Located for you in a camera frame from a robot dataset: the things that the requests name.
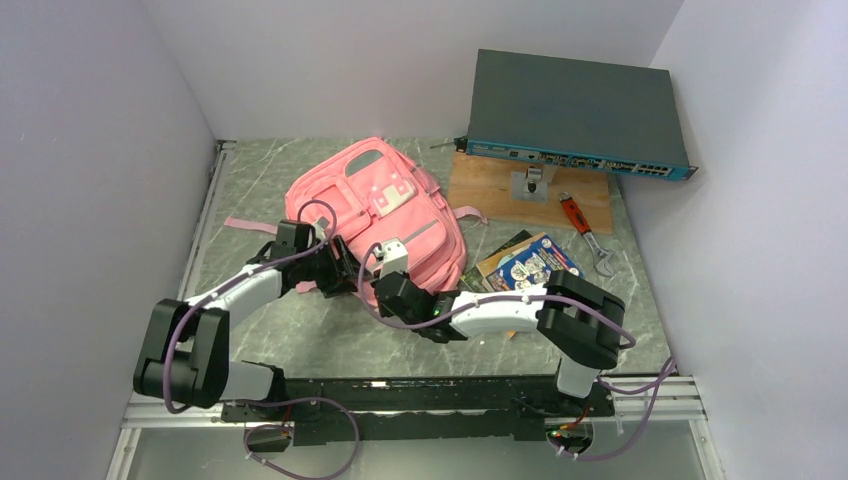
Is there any pink student backpack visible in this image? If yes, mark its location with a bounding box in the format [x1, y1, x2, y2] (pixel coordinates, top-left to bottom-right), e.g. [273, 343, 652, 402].
[223, 137, 488, 309]

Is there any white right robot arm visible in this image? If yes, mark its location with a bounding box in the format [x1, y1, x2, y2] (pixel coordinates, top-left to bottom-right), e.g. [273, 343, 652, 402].
[372, 271, 636, 415]

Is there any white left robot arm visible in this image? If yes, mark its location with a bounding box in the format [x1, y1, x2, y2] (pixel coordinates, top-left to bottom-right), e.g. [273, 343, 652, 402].
[133, 221, 360, 420]

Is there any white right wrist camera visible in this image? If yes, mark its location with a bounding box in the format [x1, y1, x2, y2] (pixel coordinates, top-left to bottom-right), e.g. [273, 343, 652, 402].
[373, 238, 409, 278]

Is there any blue network switch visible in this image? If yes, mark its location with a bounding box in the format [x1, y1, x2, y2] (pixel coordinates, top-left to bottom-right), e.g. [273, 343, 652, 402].
[457, 49, 697, 181]

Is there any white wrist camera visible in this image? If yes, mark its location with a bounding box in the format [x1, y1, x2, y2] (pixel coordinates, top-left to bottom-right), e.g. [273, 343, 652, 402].
[312, 217, 335, 243]
[373, 238, 409, 278]

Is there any wooden board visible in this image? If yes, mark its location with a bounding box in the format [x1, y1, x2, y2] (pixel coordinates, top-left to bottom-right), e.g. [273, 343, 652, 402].
[447, 152, 613, 234]

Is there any blue sticker book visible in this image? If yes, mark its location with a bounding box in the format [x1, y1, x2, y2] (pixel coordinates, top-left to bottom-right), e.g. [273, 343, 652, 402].
[483, 233, 584, 292]

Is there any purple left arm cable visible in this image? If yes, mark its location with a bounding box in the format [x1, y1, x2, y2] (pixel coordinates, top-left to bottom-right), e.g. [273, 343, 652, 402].
[162, 198, 339, 415]

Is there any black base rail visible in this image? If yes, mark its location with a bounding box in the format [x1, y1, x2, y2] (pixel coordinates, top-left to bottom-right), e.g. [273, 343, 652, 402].
[222, 374, 615, 446]

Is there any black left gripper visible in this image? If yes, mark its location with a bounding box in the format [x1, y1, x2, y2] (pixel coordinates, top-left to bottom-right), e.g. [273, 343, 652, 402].
[297, 235, 372, 298]

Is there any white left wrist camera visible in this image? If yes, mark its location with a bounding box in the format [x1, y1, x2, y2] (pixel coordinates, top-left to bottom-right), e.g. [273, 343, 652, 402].
[312, 217, 335, 243]

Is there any grey metal bracket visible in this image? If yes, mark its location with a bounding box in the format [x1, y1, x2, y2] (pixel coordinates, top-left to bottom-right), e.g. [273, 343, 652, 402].
[510, 165, 557, 204]

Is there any orange adjustable wrench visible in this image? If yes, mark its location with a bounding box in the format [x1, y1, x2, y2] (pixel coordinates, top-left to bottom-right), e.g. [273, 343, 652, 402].
[558, 192, 615, 278]

